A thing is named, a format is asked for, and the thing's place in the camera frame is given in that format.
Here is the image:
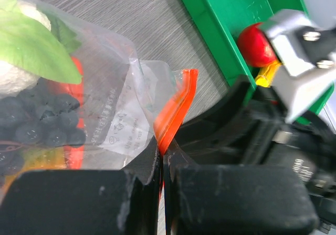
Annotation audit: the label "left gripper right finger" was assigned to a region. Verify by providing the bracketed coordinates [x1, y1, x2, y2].
[163, 142, 319, 234]

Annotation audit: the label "yellow fake pepper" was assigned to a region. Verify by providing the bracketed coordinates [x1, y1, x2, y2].
[255, 60, 282, 87]

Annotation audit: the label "white fake cauliflower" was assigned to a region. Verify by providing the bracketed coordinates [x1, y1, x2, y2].
[1, 1, 51, 98]

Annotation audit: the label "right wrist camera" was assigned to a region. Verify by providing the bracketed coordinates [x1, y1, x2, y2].
[259, 9, 335, 123]

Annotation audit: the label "clear zip top bag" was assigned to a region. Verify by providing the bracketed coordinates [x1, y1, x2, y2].
[0, 0, 200, 183]

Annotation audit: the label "dark fake grapes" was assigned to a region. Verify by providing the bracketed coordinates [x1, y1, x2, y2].
[1, 78, 86, 186]

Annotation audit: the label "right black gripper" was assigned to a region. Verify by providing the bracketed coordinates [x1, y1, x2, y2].
[175, 75, 335, 234]

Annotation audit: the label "red fake tomato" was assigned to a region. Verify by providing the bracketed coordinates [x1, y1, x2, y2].
[237, 22, 278, 68]

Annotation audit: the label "green plastic bin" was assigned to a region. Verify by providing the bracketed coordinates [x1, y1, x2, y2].
[179, 0, 334, 125]

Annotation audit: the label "green fake lettuce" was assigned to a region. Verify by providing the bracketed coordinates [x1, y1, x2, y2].
[1, 0, 82, 84]

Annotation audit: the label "orange fake fruit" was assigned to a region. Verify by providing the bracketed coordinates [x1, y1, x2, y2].
[4, 147, 67, 176]

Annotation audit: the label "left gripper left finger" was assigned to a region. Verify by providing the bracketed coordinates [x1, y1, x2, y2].
[1, 139, 160, 234]

